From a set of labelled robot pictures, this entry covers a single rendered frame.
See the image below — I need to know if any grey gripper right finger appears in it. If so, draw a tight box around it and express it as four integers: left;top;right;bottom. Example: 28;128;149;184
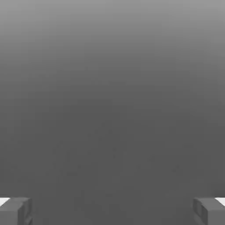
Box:
192;196;225;225

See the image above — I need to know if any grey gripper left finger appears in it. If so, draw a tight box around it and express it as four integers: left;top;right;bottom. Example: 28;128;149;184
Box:
0;196;33;225

